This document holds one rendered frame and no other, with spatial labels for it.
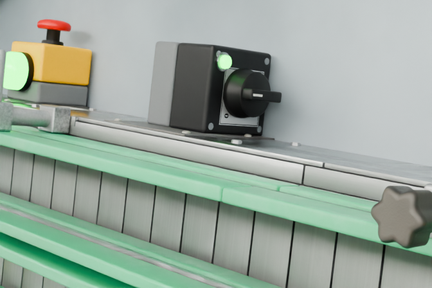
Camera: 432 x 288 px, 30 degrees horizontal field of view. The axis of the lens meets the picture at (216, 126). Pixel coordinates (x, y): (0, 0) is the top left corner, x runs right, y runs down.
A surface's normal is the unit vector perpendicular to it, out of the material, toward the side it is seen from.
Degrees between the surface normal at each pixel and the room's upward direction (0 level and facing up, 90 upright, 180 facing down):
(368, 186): 0
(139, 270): 90
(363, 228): 0
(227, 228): 0
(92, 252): 90
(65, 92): 90
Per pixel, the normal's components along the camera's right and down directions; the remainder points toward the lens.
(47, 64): 0.70, 0.11
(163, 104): -0.71, -0.04
